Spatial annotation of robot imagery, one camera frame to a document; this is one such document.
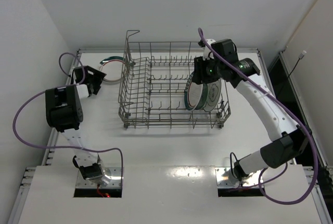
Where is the white plate with grey pattern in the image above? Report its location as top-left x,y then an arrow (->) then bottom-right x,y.
203,79 -> 222,112

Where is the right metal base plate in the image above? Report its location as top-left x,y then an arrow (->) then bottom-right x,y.
215,167 -> 261,189

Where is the metal base plate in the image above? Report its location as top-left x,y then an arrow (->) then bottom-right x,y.
75,167 -> 122,189
215,167 -> 261,189

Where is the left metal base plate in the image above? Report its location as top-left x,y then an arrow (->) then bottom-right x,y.
75,167 -> 122,189

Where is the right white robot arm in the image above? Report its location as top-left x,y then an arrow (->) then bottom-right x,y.
193,39 -> 309,181

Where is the black hanging usb cable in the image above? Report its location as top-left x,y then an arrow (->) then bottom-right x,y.
274,50 -> 308,100

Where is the grey wire dish rack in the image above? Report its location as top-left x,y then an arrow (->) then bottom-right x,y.
118,30 -> 231,128

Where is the green red rimmed plate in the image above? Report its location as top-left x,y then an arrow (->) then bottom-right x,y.
99,56 -> 124,84
184,72 -> 208,111

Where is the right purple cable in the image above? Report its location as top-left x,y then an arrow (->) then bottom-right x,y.
197,27 -> 319,205

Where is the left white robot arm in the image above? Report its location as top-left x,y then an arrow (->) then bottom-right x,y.
45,66 -> 111,186

